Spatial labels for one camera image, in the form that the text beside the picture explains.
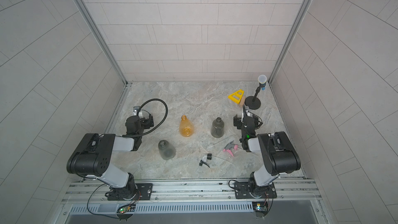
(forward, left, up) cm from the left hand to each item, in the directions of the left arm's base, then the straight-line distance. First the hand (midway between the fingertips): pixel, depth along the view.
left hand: (146, 113), depth 95 cm
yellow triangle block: (+16, -59, -3) cm, 61 cm away
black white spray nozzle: (-26, -38, -2) cm, 46 cm away
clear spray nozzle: (-16, -50, -3) cm, 52 cm away
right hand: (0, -61, +1) cm, 61 cm away
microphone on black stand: (+10, -69, -1) cm, 70 cm away
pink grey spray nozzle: (-20, -49, -3) cm, 54 cm away
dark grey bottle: (-13, -43, +6) cm, 46 cm away
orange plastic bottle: (-8, -25, -2) cm, 27 cm away
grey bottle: (-24, -17, +2) cm, 29 cm away
